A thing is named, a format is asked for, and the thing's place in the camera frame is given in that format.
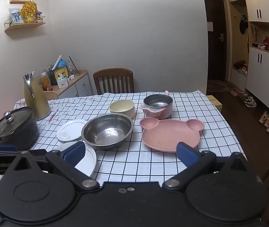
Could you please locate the white black checked tablecloth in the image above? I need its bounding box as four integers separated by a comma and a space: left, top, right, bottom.
14, 90, 248, 185

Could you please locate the large stainless steel bowl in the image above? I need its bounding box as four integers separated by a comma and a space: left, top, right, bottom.
81, 113, 134, 149

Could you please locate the yellow cardboard box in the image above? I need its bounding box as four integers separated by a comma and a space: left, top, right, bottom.
206, 95, 222, 111

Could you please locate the brown wooden chair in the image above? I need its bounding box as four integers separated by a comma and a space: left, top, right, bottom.
93, 68, 134, 95

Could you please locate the patterned door rug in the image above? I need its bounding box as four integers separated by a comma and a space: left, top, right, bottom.
206, 80, 236, 94

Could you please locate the black cooking pot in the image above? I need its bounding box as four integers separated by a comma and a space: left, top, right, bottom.
0, 110, 40, 151

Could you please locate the yellow blue desk gadget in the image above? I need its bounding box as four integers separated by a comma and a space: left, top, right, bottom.
48, 60, 70, 86

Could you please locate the pink pig bowl steel liner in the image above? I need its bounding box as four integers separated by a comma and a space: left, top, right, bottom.
140, 90, 173, 120

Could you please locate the small photo frame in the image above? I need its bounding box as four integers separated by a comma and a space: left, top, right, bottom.
8, 8, 24, 25

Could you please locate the row of shoes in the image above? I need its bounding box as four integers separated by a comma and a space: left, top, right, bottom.
230, 87, 269, 139

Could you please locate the white square box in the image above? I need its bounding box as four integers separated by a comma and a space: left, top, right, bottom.
57, 75, 70, 89

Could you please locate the cream round bowl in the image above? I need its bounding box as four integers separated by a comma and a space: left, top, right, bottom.
109, 99, 135, 119

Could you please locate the gold thermos kettle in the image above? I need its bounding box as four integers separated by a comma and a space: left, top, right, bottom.
22, 71, 52, 121

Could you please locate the white wooden side cabinet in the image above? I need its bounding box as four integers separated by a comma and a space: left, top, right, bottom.
46, 70, 93, 100

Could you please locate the glass pot lid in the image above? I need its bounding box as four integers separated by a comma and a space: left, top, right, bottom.
0, 107, 34, 139

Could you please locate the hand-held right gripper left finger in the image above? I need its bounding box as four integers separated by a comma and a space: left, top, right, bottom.
5, 142, 100, 191

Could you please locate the white lower shoe cabinet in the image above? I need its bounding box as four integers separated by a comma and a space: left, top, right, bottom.
245, 46, 269, 121

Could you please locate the pink pen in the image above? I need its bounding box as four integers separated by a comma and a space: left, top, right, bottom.
48, 107, 60, 123

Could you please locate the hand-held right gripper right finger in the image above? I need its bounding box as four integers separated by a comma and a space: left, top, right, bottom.
163, 142, 252, 191

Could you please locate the dark bag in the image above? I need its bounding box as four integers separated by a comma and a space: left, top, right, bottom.
233, 60, 248, 71

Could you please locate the wooden wall shelf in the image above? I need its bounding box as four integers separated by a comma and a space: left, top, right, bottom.
4, 16, 46, 33

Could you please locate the small tan wooden chair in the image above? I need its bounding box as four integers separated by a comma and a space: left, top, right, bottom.
43, 90, 59, 100

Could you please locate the dark brown door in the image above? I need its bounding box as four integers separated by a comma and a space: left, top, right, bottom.
202, 0, 227, 81

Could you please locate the black hanging bag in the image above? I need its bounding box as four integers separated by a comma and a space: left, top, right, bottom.
240, 14, 249, 35

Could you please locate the pink bear-shaped plate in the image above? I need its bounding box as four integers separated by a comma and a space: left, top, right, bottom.
140, 117, 206, 152

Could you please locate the large white plate gold rim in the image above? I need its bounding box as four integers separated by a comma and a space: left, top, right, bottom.
52, 141, 97, 178

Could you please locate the golden ornament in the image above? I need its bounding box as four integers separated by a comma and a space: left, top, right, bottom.
21, 1, 38, 23

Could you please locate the small white floral plate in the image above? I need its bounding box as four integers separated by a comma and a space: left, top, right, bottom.
56, 119, 89, 142

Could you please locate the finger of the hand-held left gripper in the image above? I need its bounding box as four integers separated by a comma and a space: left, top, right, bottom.
0, 144, 18, 152
0, 150, 21, 156

